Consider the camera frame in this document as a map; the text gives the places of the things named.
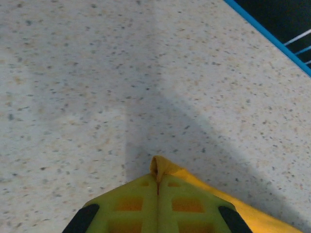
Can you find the yellow-green left gripper left finger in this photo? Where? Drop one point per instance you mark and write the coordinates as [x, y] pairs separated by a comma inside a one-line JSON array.
[[150, 208]]

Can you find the yellow-green left gripper right finger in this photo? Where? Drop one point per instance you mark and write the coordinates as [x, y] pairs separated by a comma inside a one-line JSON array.
[[165, 208]]

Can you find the yellow t-shirt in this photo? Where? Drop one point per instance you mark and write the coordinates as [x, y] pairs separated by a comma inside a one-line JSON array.
[[257, 218]]

